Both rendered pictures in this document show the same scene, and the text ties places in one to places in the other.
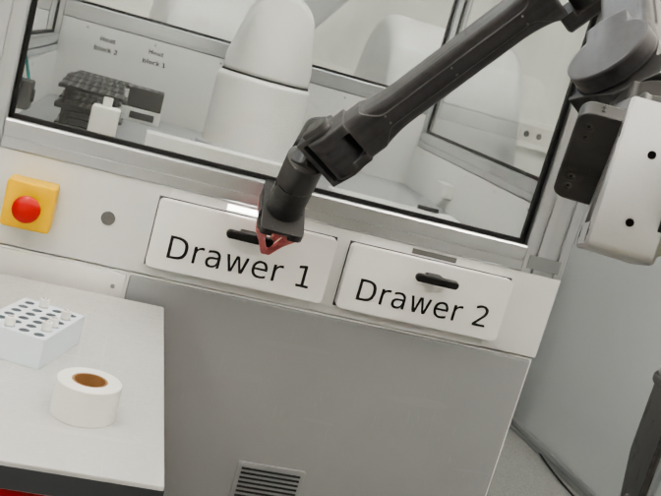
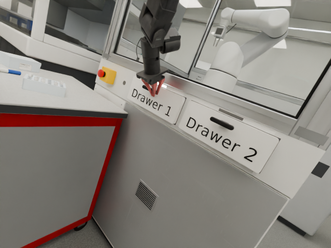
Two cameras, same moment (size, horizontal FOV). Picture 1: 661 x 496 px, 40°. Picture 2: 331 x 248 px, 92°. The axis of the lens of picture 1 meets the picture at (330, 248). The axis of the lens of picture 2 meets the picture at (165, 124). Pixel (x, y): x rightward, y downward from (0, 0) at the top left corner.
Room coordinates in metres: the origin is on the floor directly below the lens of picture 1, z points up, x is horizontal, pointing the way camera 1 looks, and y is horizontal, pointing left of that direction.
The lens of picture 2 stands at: (1.02, -0.42, 0.96)
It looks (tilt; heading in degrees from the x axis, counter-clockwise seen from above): 14 degrees down; 46
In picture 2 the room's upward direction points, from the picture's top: 22 degrees clockwise
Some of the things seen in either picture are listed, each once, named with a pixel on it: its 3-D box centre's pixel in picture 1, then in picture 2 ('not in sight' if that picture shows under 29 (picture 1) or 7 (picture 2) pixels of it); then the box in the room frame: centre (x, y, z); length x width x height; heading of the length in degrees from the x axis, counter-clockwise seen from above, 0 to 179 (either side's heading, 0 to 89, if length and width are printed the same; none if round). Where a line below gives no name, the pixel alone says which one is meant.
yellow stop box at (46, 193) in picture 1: (30, 204); (107, 75); (1.32, 0.45, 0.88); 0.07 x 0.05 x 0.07; 104
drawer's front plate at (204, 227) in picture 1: (242, 251); (152, 98); (1.42, 0.13, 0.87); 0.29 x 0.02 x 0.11; 104
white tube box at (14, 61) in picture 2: not in sight; (20, 62); (0.99, 0.66, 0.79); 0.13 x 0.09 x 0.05; 28
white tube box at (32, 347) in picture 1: (30, 332); (45, 85); (1.07, 0.33, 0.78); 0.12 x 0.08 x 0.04; 176
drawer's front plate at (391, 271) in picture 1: (425, 292); (220, 132); (1.49, -0.17, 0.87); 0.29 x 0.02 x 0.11; 104
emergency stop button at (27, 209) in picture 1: (27, 209); (101, 73); (1.29, 0.44, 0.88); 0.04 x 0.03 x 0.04; 104
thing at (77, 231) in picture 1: (241, 200); (204, 110); (1.90, 0.21, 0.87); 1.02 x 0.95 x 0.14; 104
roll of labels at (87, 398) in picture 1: (86, 397); not in sight; (0.93, 0.21, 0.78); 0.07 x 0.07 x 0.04
